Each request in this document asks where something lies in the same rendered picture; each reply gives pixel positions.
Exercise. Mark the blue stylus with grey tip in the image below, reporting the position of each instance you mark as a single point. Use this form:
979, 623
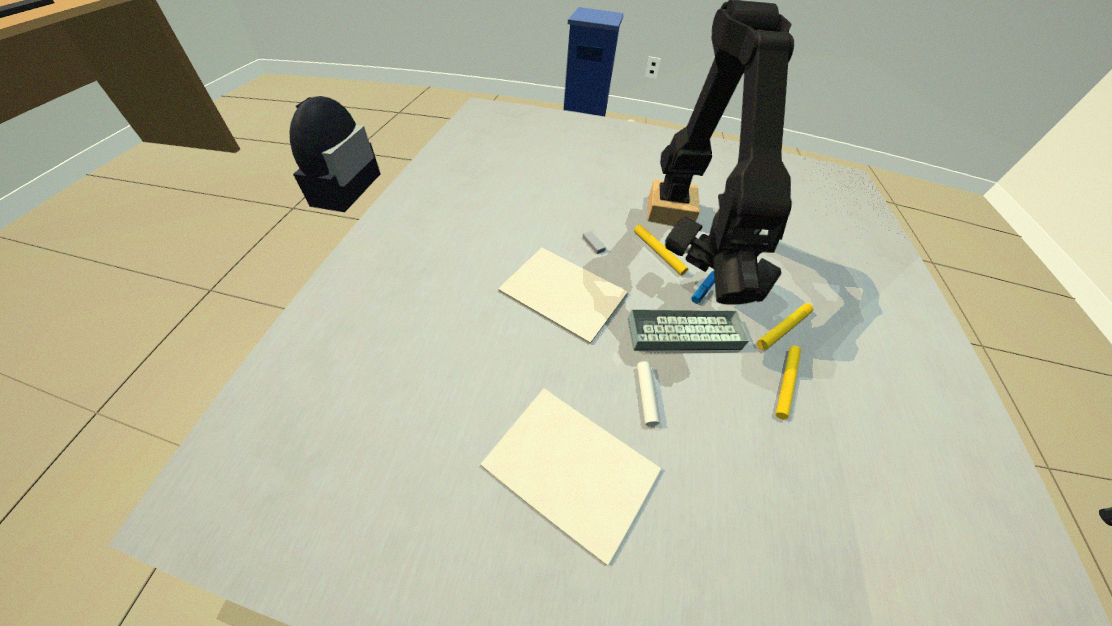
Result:
704, 288

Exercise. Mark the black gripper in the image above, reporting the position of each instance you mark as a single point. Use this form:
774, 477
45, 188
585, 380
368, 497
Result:
700, 253

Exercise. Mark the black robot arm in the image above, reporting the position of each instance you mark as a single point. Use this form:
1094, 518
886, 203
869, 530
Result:
752, 38

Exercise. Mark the grey keyboard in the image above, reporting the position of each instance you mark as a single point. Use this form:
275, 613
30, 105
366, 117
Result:
672, 329

